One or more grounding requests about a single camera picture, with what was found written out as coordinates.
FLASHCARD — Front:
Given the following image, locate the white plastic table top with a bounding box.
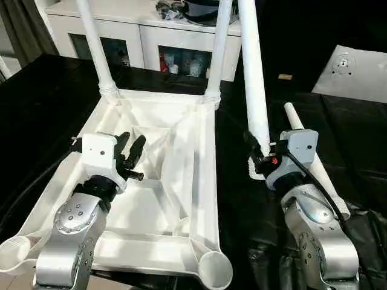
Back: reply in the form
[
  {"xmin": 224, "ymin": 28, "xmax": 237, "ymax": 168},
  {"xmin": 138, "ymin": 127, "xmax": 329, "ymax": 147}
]
[{"xmin": 0, "ymin": 89, "xmax": 234, "ymax": 290}]

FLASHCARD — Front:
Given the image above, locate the white plastic table leg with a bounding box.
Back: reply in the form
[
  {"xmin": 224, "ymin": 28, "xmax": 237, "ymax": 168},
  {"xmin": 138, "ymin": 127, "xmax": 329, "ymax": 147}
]
[
  {"xmin": 203, "ymin": 0, "xmax": 234, "ymax": 110},
  {"xmin": 76, "ymin": 0, "xmax": 121, "ymax": 101},
  {"xmin": 284, "ymin": 101, "xmax": 352, "ymax": 220},
  {"xmin": 237, "ymin": 0, "xmax": 272, "ymax": 181}
]

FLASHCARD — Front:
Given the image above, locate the black work mat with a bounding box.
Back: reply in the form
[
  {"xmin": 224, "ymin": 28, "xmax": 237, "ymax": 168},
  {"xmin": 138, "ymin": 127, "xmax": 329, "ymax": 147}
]
[{"xmin": 0, "ymin": 53, "xmax": 387, "ymax": 290}]

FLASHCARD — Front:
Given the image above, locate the small red item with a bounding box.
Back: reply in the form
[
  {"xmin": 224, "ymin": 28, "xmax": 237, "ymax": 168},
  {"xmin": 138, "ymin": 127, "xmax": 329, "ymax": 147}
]
[{"xmin": 157, "ymin": 51, "xmax": 169, "ymax": 72}]

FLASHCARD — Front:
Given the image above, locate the white cabinet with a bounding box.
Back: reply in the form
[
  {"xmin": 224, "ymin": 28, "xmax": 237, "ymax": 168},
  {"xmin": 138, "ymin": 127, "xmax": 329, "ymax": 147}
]
[{"xmin": 45, "ymin": 0, "xmax": 243, "ymax": 83}]

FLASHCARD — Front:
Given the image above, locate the white plastic bag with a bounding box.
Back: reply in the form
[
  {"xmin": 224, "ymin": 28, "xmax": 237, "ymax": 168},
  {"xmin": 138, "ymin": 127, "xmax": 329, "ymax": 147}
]
[{"xmin": 311, "ymin": 44, "xmax": 387, "ymax": 104}]

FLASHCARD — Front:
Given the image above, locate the thin white rod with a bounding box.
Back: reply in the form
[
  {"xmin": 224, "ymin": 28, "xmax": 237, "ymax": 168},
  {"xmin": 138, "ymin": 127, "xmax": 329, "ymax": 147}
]
[{"xmin": 0, "ymin": 54, "xmax": 14, "ymax": 80}]

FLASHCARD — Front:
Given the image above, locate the grey clutter pile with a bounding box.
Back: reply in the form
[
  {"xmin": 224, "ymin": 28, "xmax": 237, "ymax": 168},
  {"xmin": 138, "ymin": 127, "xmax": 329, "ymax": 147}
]
[{"xmin": 155, "ymin": 0, "xmax": 189, "ymax": 20}]

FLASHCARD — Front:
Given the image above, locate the grey bag on cabinet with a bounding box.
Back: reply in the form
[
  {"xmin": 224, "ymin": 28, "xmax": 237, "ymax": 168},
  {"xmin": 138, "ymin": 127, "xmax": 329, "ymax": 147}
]
[{"xmin": 184, "ymin": 0, "xmax": 244, "ymax": 25}]

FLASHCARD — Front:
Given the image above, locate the grey curtain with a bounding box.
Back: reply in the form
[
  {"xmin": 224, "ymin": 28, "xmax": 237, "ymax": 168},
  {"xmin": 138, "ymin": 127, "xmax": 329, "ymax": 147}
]
[{"xmin": 0, "ymin": 0, "xmax": 59, "ymax": 68}]

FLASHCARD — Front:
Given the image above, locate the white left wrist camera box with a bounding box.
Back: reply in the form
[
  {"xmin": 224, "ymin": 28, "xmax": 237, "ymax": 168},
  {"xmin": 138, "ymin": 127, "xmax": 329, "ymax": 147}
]
[{"xmin": 80, "ymin": 133, "xmax": 129, "ymax": 195}]

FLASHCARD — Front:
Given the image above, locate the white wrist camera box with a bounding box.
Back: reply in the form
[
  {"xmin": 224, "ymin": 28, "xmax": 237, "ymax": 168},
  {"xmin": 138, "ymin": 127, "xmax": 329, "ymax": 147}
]
[
  {"xmin": 80, "ymin": 133, "xmax": 129, "ymax": 195},
  {"xmin": 266, "ymin": 129, "xmax": 320, "ymax": 192}
]

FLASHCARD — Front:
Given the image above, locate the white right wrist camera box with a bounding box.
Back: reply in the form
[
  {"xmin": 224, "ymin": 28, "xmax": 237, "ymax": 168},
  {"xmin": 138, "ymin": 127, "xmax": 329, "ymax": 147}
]
[{"xmin": 266, "ymin": 129, "xmax": 320, "ymax": 192}]

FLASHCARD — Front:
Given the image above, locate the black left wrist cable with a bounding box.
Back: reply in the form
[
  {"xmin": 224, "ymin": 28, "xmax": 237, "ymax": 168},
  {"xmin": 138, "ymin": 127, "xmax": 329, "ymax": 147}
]
[{"xmin": 0, "ymin": 136, "xmax": 83, "ymax": 225}]

